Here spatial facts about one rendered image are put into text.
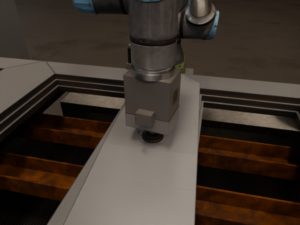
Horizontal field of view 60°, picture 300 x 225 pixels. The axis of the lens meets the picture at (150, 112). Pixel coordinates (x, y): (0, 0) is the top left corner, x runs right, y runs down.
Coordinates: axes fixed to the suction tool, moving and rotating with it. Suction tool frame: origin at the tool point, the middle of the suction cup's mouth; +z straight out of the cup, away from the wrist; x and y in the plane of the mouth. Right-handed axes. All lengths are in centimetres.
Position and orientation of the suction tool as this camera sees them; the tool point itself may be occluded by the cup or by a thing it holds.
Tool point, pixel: (152, 141)
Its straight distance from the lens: 52.9
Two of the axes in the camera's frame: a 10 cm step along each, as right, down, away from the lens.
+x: 3.7, -4.9, 7.9
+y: 9.3, 2.0, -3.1
